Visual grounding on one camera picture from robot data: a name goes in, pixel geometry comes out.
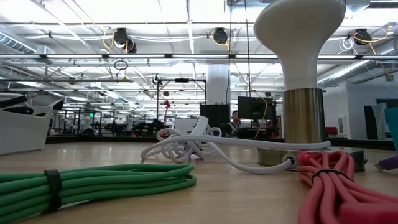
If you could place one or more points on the black background rig frame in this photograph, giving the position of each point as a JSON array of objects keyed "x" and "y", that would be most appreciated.
[{"x": 182, "y": 80}]

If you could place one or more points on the red couch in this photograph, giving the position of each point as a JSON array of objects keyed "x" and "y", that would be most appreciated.
[{"x": 331, "y": 130}]

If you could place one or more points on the white building column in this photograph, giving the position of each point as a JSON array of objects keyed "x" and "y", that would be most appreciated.
[{"x": 217, "y": 84}]

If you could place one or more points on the black aluminium table frame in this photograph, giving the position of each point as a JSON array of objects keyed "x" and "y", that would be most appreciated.
[{"x": 93, "y": 139}]

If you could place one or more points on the black cabinet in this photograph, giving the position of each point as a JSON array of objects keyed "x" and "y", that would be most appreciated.
[{"x": 217, "y": 113}]

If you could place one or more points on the grey plastic bin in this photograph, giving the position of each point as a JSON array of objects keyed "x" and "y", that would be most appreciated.
[{"x": 21, "y": 133}]

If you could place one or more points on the white mushroom table lamp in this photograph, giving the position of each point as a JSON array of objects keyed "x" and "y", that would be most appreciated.
[{"x": 298, "y": 46}]

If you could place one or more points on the person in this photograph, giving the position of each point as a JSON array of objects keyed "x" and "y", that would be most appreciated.
[{"x": 235, "y": 115}]

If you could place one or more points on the teal plastic bin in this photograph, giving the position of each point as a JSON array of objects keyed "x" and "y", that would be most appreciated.
[{"x": 392, "y": 130}]

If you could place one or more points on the long ceiling light rail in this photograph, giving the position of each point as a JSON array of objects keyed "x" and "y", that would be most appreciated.
[{"x": 136, "y": 56}]

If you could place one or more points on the black monitor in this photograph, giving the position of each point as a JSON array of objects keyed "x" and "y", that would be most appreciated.
[{"x": 255, "y": 108}]

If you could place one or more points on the silver ventilation duct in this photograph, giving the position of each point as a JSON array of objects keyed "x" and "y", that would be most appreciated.
[
  {"x": 342, "y": 73},
  {"x": 15, "y": 43}
]

